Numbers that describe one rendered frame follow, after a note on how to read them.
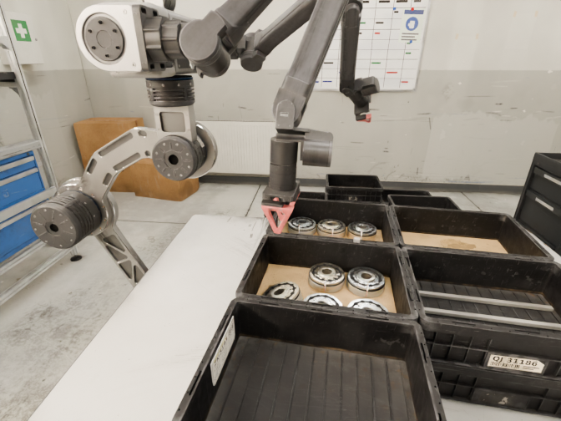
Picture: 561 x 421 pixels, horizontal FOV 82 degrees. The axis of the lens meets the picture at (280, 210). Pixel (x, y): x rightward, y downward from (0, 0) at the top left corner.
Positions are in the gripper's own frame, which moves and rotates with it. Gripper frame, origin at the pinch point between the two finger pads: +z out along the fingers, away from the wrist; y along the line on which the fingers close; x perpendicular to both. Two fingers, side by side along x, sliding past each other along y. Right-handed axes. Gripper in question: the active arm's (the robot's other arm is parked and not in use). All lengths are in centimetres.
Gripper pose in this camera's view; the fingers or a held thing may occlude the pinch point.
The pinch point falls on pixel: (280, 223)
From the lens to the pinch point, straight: 74.4
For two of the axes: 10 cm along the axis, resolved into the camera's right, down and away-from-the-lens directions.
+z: -0.5, 9.0, 4.3
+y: 2.0, -4.1, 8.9
